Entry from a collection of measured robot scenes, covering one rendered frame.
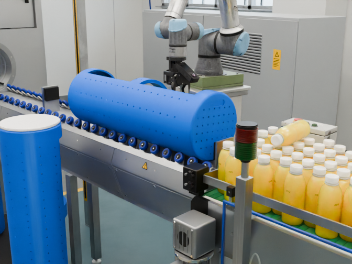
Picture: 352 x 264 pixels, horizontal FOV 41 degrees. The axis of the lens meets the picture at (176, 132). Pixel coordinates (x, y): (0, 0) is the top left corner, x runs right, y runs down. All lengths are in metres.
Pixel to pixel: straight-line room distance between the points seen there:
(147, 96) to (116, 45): 5.50
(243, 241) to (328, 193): 0.29
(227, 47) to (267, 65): 1.32
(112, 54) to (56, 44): 0.90
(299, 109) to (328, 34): 0.58
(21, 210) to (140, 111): 0.73
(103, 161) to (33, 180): 0.34
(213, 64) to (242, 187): 1.14
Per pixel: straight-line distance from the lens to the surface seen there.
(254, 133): 1.32
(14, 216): 2.36
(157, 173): 2.03
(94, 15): 7.33
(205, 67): 2.40
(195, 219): 1.66
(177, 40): 1.97
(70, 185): 2.74
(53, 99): 2.90
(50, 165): 2.25
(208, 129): 1.88
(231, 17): 2.30
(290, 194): 1.53
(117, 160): 2.23
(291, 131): 1.71
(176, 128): 1.86
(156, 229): 3.44
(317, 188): 1.52
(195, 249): 1.64
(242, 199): 1.39
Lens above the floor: 1.61
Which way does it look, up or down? 16 degrees down
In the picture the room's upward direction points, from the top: straight up
